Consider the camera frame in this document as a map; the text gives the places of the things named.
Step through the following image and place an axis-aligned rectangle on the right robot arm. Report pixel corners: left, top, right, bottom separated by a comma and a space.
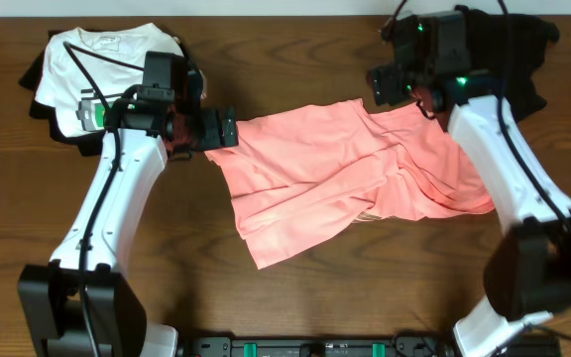
368, 5, 571, 356

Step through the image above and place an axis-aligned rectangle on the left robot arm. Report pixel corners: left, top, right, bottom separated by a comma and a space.
17, 52, 238, 357

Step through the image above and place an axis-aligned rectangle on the pink t-shirt with brown print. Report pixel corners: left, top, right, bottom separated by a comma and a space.
206, 99, 494, 269

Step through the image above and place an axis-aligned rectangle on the black folded garment under white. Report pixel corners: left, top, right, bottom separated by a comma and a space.
18, 28, 197, 158

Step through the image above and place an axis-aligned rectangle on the black crumpled garment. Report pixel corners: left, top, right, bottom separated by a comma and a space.
454, 5, 560, 122

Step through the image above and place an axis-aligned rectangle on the white t-shirt with pixel camera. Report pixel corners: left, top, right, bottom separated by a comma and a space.
35, 23, 182, 138

